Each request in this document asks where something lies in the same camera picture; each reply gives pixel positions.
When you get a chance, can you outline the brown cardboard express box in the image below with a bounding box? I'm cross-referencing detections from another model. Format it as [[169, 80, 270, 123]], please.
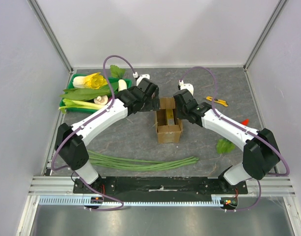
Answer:
[[155, 97, 183, 144]]

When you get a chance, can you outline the yellow utility knife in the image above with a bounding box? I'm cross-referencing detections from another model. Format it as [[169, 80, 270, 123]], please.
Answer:
[[206, 96, 228, 107]]

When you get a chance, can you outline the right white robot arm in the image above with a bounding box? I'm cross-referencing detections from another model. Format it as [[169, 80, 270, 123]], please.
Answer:
[[173, 89, 280, 194]]

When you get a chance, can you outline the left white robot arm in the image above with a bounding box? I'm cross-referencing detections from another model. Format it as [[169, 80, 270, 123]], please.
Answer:
[[55, 78, 160, 193]]

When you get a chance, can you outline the yellow item inside box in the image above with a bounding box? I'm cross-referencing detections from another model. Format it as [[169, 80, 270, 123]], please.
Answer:
[[166, 109, 174, 120]]

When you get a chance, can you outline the white eggplant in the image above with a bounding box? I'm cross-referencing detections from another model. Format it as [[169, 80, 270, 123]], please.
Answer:
[[118, 79, 128, 92]]

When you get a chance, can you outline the green leaf behind tray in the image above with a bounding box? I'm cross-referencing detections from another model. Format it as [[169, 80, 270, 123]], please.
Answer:
[[109, 65, 126, 79]]

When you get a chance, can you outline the white mushroom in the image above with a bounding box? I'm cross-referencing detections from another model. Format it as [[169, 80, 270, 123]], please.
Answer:
[[94, 95, 109, 105]]

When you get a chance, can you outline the yellow napa cabbage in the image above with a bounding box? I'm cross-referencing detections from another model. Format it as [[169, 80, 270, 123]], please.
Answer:
[[72, 72, 108, 89]]

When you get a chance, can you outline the green leafy vegetable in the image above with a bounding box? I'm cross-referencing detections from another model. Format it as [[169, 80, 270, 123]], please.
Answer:
[[60, 84, 112, 101]]

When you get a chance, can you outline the green long beans bunch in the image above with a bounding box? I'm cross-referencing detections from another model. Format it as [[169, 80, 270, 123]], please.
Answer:
[[88, 151, 199, 172]]

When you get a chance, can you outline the white leek stalk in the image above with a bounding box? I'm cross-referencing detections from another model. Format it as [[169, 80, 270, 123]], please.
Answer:
[[73, 100, 105, 110]]

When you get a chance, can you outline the green bok choy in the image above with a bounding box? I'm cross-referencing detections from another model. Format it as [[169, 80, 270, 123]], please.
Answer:
[[57, 98, 92, 114]]

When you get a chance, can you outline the green lettuce leaf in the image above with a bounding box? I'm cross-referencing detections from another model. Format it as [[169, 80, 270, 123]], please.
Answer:
[[216, 139, 235, 154]]

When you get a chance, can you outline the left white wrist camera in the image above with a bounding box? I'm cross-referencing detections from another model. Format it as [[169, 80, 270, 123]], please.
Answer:
[[133, 72, 150, 86]]

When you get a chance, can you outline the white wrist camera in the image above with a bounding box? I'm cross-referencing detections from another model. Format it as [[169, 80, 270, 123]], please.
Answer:
[[133, 72, 150, 86], [178, 79, 194, 95]]

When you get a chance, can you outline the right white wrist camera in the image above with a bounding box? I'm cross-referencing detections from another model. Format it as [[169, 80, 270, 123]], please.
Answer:
[[178, 79, 194, 95]]

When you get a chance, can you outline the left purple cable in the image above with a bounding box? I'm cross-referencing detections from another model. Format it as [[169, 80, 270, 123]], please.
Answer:
[[51, 55, 138, 211]]

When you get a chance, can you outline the purple cable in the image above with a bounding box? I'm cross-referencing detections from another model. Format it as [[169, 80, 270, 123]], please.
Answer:
[[179, 66, 290, 212], [51, 55, 138, 211]]

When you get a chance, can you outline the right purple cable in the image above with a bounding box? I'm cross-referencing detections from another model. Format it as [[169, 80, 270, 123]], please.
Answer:
[[179, 66, 290, 212]]

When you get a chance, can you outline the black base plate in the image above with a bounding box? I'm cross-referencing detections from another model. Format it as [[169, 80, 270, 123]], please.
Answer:
[[73, 177, 248, 196]]

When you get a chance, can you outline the white slotted cable duct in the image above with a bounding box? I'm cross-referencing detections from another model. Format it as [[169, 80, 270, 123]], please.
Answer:
[[39, 195, 232, 207]]

